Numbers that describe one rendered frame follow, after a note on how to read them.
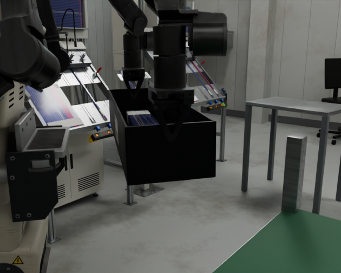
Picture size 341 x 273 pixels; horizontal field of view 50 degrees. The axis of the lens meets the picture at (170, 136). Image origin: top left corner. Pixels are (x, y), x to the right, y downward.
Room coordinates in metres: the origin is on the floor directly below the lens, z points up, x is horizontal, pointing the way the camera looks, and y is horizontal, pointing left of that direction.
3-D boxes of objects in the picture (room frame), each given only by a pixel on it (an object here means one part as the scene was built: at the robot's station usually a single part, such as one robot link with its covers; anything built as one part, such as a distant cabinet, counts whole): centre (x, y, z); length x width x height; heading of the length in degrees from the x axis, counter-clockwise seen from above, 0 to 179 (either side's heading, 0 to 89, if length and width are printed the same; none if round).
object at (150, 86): (0.65, 0.00, 1.21); 0.10 x 0.07 x 0.07; 12
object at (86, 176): (2.86, 1.03, 0.31); 0.70 x 0.65 x 0.62; 141
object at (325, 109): (2.93, -1.03, 0.40); 0.70 x 0.45 x 0.80; 43
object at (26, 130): (0.87, 0.34, 0.99); 0.28 x 0.16 x 0.22; 12
